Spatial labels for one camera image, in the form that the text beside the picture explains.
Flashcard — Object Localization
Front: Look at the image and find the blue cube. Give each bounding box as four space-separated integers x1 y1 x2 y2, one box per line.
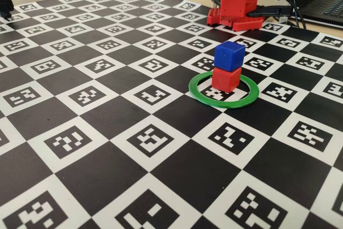
214 40 247 72

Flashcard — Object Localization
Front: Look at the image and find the red cube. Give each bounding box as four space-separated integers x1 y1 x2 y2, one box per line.
211 67 242 93

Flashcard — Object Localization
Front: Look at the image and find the black white marker board mat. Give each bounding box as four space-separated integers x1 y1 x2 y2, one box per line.
0 0 343 229

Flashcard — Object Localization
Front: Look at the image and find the black stand clamp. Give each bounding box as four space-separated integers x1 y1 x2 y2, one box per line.
0 0 14 21

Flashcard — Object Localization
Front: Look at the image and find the black power cable plug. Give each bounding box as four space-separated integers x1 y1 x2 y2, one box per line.
248 5 292 18

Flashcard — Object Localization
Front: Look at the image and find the black curved cable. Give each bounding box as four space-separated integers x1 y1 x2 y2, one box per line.
264 0 307 29

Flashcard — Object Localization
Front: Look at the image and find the green ring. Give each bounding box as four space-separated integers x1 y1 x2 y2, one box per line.
188 72 260 110

